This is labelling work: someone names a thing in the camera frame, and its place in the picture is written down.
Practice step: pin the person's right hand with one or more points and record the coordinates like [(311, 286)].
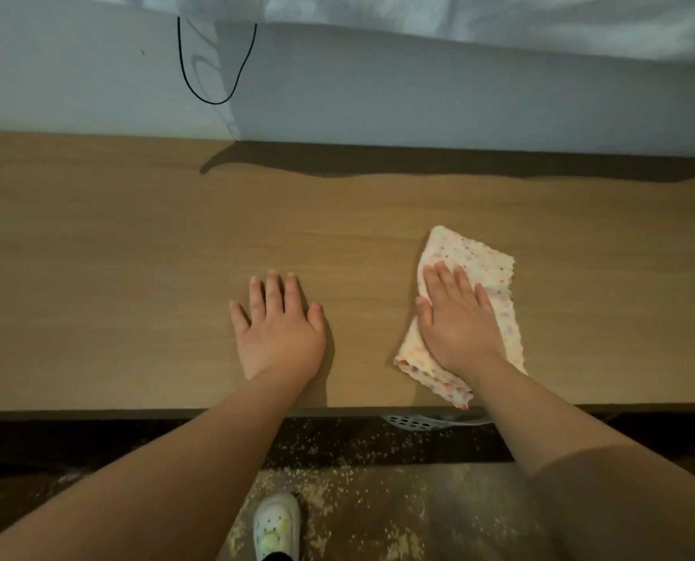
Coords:
[(458, 332)]

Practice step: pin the person's left hand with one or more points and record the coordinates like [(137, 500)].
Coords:
[(280, 341)]

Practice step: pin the person's right middle finger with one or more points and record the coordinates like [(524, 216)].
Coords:
[(461, 284)]

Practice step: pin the person's right thumb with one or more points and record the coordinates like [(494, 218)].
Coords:
[(424, 315)]

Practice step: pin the person's left little finger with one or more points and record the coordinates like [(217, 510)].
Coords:
[(239, 318)]

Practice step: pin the person's right little finger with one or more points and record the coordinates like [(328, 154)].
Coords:
[(442, 268)]

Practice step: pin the person's left middle finger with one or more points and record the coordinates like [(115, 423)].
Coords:
[(275, 292)]

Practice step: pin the person's left thumb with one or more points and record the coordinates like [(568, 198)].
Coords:
[(316, 318)]

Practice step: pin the white dotted cleaning cloth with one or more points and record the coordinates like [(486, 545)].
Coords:
[(487, 268)]

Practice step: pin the person's right forearm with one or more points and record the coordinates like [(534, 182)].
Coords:
[(592, 467)]

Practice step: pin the person's left forearm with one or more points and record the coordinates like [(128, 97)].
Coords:
[(149, 479)]

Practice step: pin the white plastic basket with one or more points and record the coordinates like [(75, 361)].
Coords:
[(429, 421)]

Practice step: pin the white shoe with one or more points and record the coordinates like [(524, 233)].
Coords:
[(276, 528)]

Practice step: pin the white curtain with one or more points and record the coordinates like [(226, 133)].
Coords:
[(441, 17)]

